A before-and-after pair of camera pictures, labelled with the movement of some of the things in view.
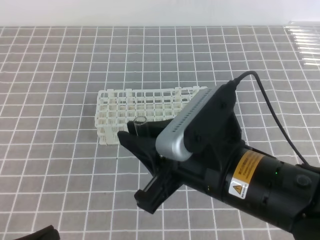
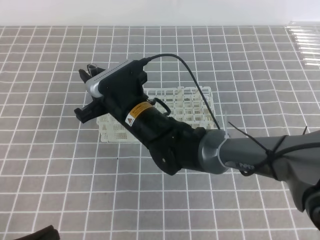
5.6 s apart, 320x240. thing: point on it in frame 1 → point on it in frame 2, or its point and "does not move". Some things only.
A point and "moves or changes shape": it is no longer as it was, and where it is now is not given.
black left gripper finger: [49, 233] does not move
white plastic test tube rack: [115, 108] does not move
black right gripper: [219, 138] → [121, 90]
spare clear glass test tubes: [307, 37] does not move
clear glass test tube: [141, 126] moves or changes shape
